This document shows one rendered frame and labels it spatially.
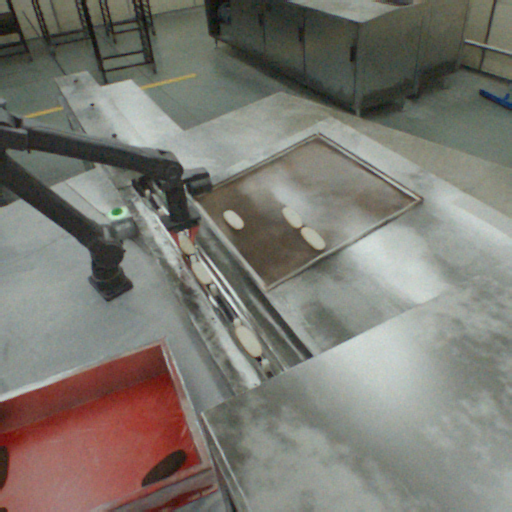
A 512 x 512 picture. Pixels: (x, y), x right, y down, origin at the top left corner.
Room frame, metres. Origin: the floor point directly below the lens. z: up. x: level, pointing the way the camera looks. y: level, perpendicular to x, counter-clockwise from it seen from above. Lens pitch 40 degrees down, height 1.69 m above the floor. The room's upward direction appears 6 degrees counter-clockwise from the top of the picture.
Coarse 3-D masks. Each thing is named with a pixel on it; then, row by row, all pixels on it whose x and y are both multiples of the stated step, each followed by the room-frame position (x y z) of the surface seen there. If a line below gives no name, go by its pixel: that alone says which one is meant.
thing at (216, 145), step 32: (288, 96) 2.25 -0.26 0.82; (224, 128) 1.95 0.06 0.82; (256, 128) 1.92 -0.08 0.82; (288, 128) 1.89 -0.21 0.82; (352, 128) 1.83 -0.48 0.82; (384, 128) 1.80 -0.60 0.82; (192, 160) 1.68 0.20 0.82; (224, 160) 1.66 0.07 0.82; (416, 160) 1.51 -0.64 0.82; (448, 160) 1.49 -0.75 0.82; (480, 160) 1.47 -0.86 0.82; (96, 192) 1.51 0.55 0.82; (480, 192) 1.26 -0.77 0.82; (224, 256) 1.06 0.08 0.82; (256, 288) 0.91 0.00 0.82; (256, 320) 0.80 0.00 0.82; (288, 352) 0.69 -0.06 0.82
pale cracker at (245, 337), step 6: (240, 330) 0.74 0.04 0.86; (246, 330) 0.73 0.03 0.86; (240, 336) 0.72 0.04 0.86; (246, 336) 0.72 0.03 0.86; (252, 336) 0.72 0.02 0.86; (240, 342) 0.70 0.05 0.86; (246, 342) 0.70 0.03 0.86; (252, 342) 0.70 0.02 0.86; (258, 342) 0.70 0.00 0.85; (246, 348) 0.68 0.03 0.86; (252, 348) 0.68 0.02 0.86; (258, 348) 0.68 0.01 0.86; (252, 354) 0.67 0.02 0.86; (258, 354) 0.66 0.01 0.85
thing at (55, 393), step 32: (128, 352) 0.65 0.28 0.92; (160, 352) 0.66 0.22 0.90; (32, 384) 0.59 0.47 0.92; (64, 384) 0.60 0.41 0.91; (96, 384) 0.61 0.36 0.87; (128, 384) 0.63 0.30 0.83; (0, 416) 0.55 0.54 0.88; (32, 416) 0.56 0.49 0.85; (192, 416) 0.48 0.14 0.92; (160, 480) 0.37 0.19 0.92; (192, 480) 0.37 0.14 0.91
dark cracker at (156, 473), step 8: (168, 456) 0.46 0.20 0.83; (176, 456) 0.46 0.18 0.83; (184, 456) 0.46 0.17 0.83; (160, 464) 0.44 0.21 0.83; (168, 464) 0.44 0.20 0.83; (176, 464) 0.44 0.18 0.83; (152, 472) 0.43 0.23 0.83; (160, 472) 0.43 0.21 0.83; (168, 472) 0.43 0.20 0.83; (144, 480) 0.41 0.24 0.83; (152, 480) 0.41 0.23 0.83
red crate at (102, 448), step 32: (160, 384) 0.63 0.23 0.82; (64, 416) 0.57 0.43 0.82; (96, 416) 0.57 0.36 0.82; (128, 416) 0.56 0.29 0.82; (160, 416) 0.55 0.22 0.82; (32, 448) 0.51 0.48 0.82; (64, 448) 0.50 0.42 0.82; (96, 448) 0.49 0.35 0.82; (128, 448) 0.49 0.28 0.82; (160, 448) 0.48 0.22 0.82; (192, 448) 0.47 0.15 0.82; (32, 480) 0.44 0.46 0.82; (64, 480) 0.43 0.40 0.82; (96, 480) 0.43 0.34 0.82; (128, 480) 0.42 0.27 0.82
